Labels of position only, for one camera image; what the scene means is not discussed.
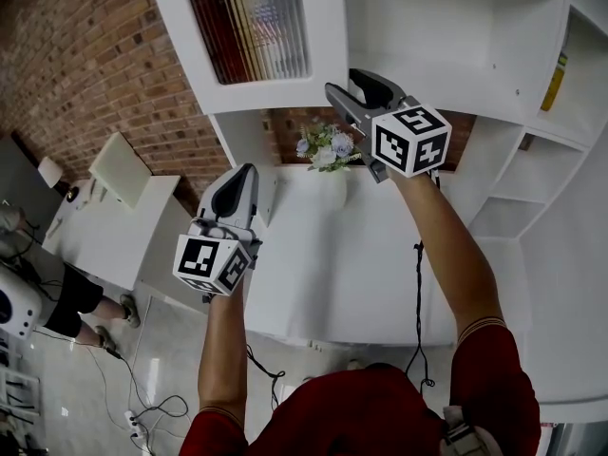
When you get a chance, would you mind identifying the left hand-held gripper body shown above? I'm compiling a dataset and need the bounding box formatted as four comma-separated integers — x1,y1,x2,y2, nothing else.
173,217,263,303

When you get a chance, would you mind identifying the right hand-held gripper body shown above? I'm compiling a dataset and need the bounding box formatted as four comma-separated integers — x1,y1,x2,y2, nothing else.
353,95,452,184

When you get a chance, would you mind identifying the glass cabinet door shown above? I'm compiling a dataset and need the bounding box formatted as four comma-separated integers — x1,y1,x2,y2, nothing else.
144,0,351,116

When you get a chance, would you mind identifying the person's left forearm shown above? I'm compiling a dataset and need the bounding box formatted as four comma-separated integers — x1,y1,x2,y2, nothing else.
198,282,248,415

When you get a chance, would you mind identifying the person's right forearm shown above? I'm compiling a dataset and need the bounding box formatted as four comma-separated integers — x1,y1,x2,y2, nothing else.
387,163,504,334

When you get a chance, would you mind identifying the white desk hutch shelving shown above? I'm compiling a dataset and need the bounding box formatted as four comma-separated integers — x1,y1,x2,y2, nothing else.
144,0,608,239

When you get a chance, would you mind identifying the pale blue flower bouquet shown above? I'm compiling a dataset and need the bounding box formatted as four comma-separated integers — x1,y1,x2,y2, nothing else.
294,119,362,174

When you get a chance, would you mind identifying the white vase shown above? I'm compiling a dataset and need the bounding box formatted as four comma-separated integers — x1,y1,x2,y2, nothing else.
311,166,351,211

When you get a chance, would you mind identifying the cream flat board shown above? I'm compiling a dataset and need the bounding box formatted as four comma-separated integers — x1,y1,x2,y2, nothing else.
88,131,153,211

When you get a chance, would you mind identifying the tan book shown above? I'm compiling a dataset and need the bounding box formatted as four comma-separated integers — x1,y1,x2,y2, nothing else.
226,0,268,83

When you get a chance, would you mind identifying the yellow book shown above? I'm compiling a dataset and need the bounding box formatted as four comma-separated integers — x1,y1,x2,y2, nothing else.
540,52,569,112

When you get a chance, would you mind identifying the red book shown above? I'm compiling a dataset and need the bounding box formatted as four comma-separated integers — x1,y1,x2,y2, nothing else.
187,0,238,86

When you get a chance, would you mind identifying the small white table lamp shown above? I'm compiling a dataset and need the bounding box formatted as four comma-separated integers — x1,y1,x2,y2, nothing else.
37,156,82,203

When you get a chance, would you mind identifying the white power strip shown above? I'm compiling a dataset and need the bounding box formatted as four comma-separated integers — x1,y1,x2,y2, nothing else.
123,409,144,442

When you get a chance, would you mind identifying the white metal rack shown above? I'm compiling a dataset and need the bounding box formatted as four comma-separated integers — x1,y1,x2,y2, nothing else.
0,363,42,456

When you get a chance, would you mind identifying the person's red shirt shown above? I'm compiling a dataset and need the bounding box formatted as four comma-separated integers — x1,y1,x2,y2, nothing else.
179,318,542,456

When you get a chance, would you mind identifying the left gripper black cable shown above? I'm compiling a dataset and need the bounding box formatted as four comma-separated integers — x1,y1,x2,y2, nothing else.
245,344,287,413

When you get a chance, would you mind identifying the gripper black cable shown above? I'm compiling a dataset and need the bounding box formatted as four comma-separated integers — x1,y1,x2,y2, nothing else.
405,239,436,390
245,344,287,413

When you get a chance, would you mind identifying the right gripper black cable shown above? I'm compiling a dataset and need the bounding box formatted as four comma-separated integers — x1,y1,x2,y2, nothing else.
405,239,436,390

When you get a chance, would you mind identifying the black floor cable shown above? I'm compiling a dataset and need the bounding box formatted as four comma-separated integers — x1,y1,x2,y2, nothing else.
73,339,191,451

